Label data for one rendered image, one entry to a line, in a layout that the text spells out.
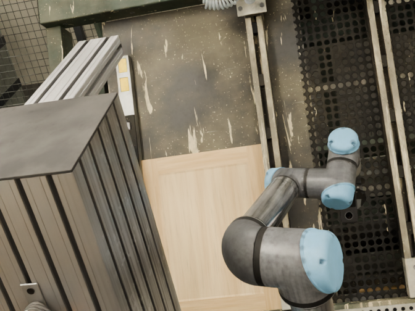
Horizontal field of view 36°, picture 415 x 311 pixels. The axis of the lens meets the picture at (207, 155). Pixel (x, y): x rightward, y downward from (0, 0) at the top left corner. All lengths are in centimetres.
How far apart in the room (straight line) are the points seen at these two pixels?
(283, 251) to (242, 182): 104
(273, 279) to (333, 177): 42
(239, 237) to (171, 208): 104
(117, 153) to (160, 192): 126
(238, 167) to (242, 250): 103
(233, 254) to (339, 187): 41
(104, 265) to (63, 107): 28
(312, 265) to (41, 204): 52
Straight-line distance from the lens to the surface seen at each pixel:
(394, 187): 215
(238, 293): 223
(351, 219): 173
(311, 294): 123
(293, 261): 118
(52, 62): 243
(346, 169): 157
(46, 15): 243
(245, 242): 122
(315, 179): 156
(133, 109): 230
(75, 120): 98
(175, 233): 226
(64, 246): 92
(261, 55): 221
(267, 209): 139
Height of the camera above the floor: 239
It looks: 28 degrees down
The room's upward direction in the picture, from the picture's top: 13 degrees counter-clockwise
